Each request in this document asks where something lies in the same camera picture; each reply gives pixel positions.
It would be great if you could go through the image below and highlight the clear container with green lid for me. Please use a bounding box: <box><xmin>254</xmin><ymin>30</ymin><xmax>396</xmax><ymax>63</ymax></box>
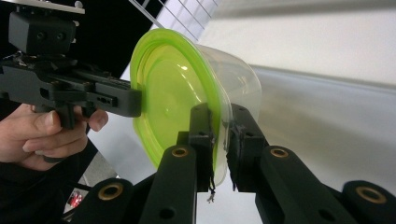
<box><xmin>129</xmin><ymin>27</ymin><xmax>263</xmax><ymax>187</ymax></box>

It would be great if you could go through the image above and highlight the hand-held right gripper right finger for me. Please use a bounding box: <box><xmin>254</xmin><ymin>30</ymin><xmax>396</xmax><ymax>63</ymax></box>
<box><xmin>226</xmin><ymin>103</ymin><xmax>270</xmax><ymax>193</ymax></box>

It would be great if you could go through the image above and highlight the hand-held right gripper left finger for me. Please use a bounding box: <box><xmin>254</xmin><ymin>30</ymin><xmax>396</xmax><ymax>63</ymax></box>
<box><xmin>177</xmin><ymin>103</ymin><xmax>217</xmax><ymax>193</ymax></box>

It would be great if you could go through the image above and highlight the light blue table mat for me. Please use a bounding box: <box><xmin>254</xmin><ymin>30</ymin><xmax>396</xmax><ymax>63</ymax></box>
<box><xmin>87</xmin><ymin>63</ymin><xmax>261</xmax><ymax>224</ymax></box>

